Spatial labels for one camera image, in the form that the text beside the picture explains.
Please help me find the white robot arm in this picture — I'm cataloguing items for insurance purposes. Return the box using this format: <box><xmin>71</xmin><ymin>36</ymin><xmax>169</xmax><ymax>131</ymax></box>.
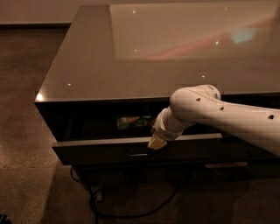
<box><xmin>148</xmin><ymin>85</ymin><xmax>280</xmax><ymax>156</ymax></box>

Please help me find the black floor cable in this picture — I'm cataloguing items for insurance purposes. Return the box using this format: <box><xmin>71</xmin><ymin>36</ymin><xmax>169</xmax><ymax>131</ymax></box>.
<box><xmin>69</xmin><ymin>165</ymin><xmax>191</xmax><ymax>224</ymax></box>

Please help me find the dark object floor corner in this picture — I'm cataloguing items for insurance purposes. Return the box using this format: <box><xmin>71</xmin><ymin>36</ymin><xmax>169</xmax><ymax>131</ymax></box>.
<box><xmin>0</xmin><ymin>214</ymin><xmax>11</xmax><ymax>224</ymax></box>

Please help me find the green snack bag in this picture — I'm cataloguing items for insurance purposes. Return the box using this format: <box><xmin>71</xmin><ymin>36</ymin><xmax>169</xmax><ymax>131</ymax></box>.
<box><xmin>116</xmin><ymin>116</ymin><xmax>155</xmax><ymax>130</ymax></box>

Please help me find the drawer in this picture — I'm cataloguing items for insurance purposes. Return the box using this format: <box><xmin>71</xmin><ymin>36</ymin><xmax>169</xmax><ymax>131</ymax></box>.
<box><xmin>52</xmin><ymin>119</ymin><xmax>222</xmax><ymax>165</ymax></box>
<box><xmin>189</xmin><ymin>164</ymin><xmax>280</xmax><ymax>183</ymax></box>
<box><xmin>216</xmin><ymin>137</ymin><xmax>280</xmax><ymax>162</ymax></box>

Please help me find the grey drawer cabinet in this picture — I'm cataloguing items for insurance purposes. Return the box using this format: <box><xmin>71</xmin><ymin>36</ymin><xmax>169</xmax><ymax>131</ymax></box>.
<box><xmin>35</xmin><ymin>0</ymin><xmax>280</xmax><ymax>186</ymax></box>

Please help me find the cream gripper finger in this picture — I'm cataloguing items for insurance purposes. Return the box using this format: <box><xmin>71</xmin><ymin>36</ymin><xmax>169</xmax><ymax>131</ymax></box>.
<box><xmin>148</xmin><ymin>132</ymin><xmax>167</xmax><ymax>151</ymax></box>

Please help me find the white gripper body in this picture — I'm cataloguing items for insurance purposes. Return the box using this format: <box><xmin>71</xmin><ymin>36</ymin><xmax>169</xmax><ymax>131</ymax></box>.
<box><xmin>152</xmin><ymin>107</ymin><xmax>193</xmax><ymax>141</ymax></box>

